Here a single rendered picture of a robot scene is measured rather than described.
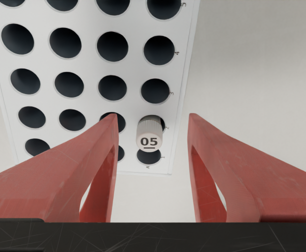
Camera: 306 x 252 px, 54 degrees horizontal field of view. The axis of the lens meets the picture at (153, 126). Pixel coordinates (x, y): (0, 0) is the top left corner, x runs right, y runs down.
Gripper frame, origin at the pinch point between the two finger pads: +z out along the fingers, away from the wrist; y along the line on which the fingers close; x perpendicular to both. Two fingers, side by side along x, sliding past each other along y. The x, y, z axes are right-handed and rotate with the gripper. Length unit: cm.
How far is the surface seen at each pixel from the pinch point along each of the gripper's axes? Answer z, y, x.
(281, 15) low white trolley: 5.8, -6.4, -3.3
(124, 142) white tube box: 2.1, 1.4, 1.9
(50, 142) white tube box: 2.1, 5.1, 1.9
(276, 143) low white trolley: 5.8, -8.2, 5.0
